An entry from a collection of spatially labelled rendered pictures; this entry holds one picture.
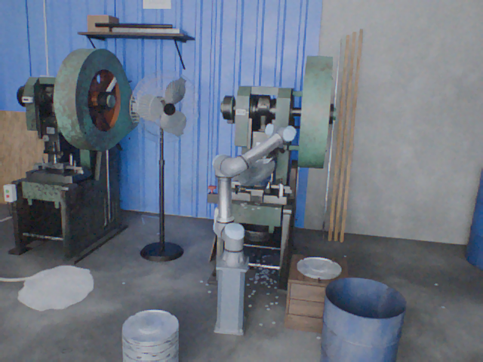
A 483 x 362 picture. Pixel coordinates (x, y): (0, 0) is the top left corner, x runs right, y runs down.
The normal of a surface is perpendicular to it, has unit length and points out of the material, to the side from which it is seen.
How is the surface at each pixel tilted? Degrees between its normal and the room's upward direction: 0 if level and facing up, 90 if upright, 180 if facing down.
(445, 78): 90
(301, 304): 90
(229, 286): 90
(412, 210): 90
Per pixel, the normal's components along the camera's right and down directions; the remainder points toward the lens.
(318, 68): -0.07, -0.59
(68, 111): -0.21, 0.39
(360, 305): -0.22, 0.18
